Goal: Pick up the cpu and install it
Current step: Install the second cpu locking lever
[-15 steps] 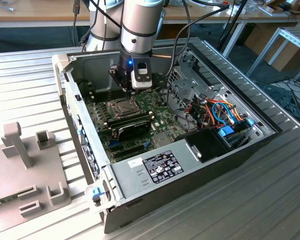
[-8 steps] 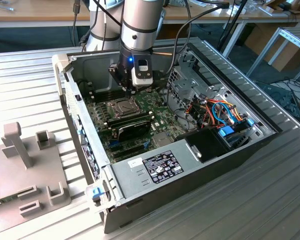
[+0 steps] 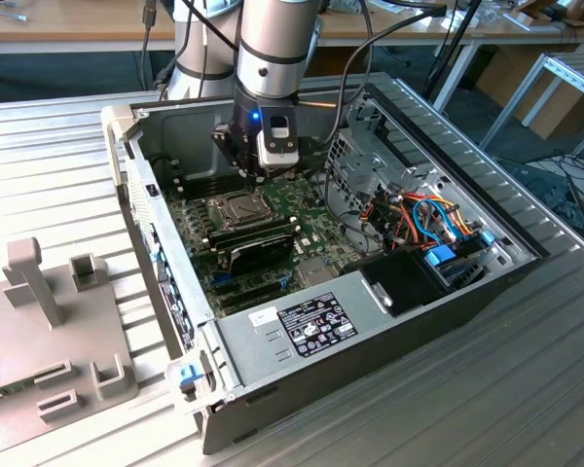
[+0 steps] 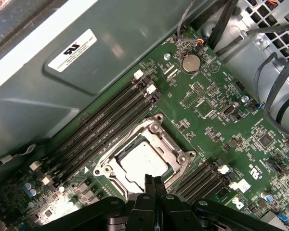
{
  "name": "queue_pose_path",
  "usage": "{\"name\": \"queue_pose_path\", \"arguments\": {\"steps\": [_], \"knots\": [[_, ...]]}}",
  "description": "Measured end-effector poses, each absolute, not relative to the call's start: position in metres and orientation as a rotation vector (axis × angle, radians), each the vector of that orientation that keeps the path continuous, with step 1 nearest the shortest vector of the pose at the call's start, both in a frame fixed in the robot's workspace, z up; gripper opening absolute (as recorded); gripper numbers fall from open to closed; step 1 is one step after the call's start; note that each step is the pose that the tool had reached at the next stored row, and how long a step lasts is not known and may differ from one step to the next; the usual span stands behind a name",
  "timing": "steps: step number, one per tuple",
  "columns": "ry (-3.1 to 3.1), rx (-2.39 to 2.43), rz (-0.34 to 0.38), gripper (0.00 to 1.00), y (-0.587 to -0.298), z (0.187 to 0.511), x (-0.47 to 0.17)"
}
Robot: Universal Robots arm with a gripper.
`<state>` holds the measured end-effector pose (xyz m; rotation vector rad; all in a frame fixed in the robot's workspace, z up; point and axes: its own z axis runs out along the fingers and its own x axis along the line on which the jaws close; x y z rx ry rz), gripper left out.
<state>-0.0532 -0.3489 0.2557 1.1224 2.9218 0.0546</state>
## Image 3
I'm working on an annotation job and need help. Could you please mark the silver CPU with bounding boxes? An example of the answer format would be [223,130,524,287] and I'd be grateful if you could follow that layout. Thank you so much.
[227,197,259,223]

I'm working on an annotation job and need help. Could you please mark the grey parts rack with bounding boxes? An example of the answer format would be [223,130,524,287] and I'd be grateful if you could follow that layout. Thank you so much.
[0,236,140,442]

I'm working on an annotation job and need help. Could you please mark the black floor stand base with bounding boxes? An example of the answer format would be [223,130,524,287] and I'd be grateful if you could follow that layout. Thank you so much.
[495,153,584,239]

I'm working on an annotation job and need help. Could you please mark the green motherboard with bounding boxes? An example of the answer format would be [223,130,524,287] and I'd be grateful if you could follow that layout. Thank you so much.
[163,162,385,315]

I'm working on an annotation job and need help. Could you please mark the black open PC case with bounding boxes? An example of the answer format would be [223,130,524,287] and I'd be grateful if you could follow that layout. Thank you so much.
[100,72,551,456]

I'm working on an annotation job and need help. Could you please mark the blue wire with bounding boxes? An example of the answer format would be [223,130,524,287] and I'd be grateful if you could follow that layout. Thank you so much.
[412,197,452,244]

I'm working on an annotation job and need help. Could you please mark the wooden desk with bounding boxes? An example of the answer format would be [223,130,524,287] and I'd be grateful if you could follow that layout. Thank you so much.
[315,0,584,113]
[0,0,176,54]

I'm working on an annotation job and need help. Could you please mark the orange wire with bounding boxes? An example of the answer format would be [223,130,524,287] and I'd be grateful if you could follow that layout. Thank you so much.
[401,193,473,234]

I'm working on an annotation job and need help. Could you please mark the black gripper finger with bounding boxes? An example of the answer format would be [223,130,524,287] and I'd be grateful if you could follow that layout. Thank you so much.
[210,122,254,189]
[247,163,270,189]

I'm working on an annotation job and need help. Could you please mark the grey power supply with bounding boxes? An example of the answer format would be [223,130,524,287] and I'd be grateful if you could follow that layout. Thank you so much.
[208,269,400,390]

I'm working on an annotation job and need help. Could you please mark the black RAM slot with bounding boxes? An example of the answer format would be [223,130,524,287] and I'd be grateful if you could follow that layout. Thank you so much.
[208,222,303,250]
[177,175,249,199]
[173,167,247,189]
[204,216,296,240]

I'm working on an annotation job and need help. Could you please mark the metal disk bay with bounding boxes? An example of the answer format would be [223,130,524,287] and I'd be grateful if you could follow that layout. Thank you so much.
[324,126,410,215]

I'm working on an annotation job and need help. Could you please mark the black internal cable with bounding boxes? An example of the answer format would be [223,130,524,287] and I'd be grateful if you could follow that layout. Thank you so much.
[306,162,385,254]

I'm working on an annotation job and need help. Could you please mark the black graphics card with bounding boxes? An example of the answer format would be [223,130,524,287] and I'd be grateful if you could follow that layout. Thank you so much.
[216,232,296,276]

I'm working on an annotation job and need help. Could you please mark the blue case latch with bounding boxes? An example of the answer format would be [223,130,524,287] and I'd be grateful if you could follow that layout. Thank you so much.
[173,363,201,391]

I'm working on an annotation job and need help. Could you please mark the aluminium profile frame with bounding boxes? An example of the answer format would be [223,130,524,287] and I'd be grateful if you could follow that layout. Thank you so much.
[479,52,584,162]

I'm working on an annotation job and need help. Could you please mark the blue disk carrier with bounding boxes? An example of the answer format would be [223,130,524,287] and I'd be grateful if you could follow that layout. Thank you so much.
[423,232,497,293]

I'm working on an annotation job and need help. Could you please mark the black expansion slot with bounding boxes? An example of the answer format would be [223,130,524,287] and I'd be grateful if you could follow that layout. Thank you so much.
[218,290,279,313]
[212,276,286,299]

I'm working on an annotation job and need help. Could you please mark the black tripod pole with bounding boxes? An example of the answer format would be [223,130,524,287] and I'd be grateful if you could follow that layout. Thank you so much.
[425,0,484,96]

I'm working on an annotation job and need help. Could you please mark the green RAM stick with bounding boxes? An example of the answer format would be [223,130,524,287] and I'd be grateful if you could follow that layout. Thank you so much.
[0,377,36,406]

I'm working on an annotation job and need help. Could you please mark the wrist camera with black bracket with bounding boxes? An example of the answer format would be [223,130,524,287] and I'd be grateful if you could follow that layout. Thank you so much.
[255,112,303,170]

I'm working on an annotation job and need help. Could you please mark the silver chipset heatsink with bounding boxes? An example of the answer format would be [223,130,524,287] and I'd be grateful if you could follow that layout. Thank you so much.
[295,258,336,289]

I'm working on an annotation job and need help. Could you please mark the metal socket cover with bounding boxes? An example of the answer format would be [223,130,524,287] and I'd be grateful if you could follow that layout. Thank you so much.
[214,188,273,232]

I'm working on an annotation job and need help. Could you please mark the thick black cable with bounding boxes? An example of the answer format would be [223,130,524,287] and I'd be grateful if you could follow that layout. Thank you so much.
[315,0,448,147]

